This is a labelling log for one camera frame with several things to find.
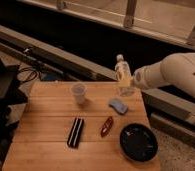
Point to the black equipment stand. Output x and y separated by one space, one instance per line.
10 94

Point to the metal rail beam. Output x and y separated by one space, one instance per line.
14 42

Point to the blue sponge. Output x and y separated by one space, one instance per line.
118 106

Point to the red pocket knife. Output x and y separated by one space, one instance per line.
107 126

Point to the black white striped box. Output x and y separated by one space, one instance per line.
75 133

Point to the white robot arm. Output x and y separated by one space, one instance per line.
177 69

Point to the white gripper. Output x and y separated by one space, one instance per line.
139 80

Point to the dark ceramic bowl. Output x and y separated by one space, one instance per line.
138 142

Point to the clear plastic bottle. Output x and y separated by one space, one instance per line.
122 70

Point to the clear plastic cup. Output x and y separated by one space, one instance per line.
78 90

